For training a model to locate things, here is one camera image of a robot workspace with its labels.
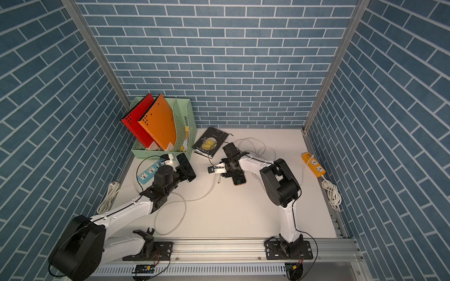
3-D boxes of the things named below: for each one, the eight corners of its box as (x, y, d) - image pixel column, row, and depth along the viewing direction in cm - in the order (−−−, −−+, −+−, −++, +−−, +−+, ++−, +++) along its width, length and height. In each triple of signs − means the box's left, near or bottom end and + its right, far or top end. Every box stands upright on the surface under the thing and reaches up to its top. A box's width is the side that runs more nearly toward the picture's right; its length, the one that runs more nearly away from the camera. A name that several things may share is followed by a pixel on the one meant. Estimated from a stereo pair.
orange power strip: (316, 179, 98) (319, 174, 94) (297, 159, 107) (299, 154, 103) (324, 173, 101) (328, 169, 97) (305, 155, 109) (308, 150, 105)
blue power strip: (136, 181, 95) (135, 179, 93) (157, 161, 103) (155, 159, 102) (141, 184, 94) (139, 182, 92) (161, 164, 102) (160, 162, 100)
